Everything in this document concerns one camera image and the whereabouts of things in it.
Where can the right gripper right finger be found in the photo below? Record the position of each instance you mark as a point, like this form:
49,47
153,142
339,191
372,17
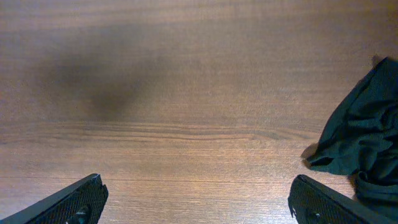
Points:
311,202

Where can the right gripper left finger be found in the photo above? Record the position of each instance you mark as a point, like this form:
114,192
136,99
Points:
80,202

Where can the black shirt with logo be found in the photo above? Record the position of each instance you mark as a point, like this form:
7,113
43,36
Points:
360,139

